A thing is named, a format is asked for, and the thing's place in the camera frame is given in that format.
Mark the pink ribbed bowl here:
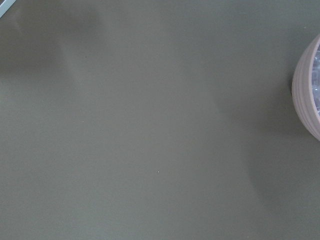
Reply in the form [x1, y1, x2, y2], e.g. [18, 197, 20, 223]
[291, 35, 320, 140]

